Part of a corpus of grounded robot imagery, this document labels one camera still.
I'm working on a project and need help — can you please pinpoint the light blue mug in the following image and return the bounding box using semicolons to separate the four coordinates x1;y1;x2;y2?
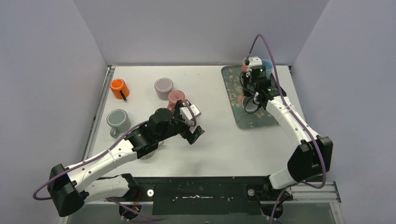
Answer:
262;60;273;79

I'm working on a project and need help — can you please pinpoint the salmon pink mug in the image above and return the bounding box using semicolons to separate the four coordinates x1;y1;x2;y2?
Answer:
241;58;249;72

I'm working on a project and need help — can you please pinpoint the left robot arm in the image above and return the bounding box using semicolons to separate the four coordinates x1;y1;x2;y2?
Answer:
47;100;204;217

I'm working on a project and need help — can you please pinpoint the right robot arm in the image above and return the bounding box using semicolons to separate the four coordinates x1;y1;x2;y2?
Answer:
240;65;333;189

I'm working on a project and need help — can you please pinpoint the cream speckled mug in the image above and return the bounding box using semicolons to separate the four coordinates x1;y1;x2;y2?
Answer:
136;141;164;160

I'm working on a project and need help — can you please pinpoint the pink ghost pattern mug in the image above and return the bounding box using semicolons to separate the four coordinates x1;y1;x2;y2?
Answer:
168;90;185;111

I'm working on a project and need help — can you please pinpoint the mauve ribbed mug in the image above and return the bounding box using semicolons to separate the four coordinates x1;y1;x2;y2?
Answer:
154;77;173;100

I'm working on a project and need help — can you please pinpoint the sage green mug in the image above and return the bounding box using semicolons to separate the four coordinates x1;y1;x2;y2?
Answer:
106;109;131;138

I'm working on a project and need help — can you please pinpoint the teal floral tray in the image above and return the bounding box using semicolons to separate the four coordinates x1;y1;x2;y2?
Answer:
221;65;279;130

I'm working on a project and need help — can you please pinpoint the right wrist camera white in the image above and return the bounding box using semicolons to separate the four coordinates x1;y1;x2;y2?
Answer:
244;56;262;71

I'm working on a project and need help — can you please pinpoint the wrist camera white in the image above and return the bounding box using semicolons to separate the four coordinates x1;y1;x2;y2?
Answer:
244;56;262;71
180;104;202;123

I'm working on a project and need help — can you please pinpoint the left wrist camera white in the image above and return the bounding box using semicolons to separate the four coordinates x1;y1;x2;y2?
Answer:
180;104;202;123

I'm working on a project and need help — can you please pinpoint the orange mug black handle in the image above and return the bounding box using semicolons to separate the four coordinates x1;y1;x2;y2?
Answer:
110;78;130;101

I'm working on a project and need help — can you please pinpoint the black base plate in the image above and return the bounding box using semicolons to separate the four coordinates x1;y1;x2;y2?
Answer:
76;175;325;216

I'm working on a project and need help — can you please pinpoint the aluminium rail frame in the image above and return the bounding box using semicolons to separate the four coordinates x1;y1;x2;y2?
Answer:
57;65;346;224

